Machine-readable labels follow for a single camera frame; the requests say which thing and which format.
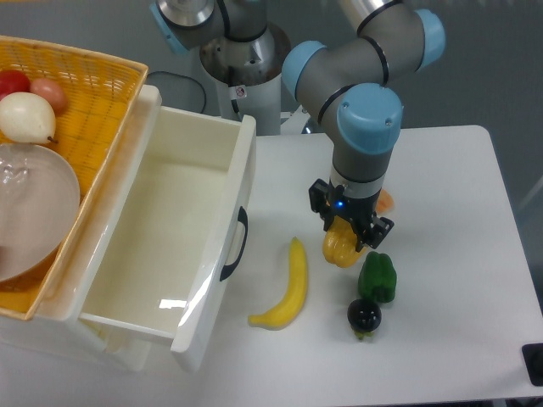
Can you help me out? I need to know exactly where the pink peach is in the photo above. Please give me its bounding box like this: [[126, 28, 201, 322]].
[[30, 78, 69, 115]]

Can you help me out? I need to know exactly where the dark purple eggplant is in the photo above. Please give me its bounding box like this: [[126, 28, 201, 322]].
[[347, 298, 382, 340]]

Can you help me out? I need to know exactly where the green pepper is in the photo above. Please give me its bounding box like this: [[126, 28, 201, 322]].
[[357, 252, 397, 304]]

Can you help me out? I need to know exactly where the white open drawer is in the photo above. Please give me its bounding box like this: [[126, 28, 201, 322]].
[[78, 105, 258, 373]]

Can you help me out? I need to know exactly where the black cable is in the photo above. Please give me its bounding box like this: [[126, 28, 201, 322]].
[[146, 70, 208, 114]]

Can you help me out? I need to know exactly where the yellow woven basket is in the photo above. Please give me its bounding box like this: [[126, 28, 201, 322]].
[[1, 36, 148, 321]]

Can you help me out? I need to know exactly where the white drawer cabinet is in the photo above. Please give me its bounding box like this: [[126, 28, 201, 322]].
[[1, 85, 162, 371]]

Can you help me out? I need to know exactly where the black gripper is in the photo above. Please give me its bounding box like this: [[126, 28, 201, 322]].
[[309, 179, 395, 251]]

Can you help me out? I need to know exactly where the yellow banana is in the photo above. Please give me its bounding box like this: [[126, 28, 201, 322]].
[[248, 237, 309, 330]]

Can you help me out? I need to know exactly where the orange fruit piece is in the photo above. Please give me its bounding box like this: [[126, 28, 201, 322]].
[[376, 188, 395, 215]]

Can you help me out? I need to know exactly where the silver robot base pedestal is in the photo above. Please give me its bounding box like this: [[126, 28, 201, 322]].
[[199, 23, 291, 136]]

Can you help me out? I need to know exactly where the beige plate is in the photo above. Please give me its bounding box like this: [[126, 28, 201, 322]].
[[1, 143, 80, 282]]

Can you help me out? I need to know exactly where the black object at table edge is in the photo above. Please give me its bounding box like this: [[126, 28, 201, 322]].
[[522, 343, 543, 387]]

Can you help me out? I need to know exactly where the white pear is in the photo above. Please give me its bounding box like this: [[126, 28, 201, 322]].
[[1, 92, 56, 144]]

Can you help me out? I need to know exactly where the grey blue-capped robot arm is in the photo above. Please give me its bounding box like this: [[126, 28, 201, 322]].
[[150, 1, 446, 249]]

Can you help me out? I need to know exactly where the yellow pepper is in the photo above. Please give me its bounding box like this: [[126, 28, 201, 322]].
[[322, 216, 367, 268]]

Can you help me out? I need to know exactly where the red apple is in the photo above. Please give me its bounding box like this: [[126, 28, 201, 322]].
[[0, 70, 31, 99]]

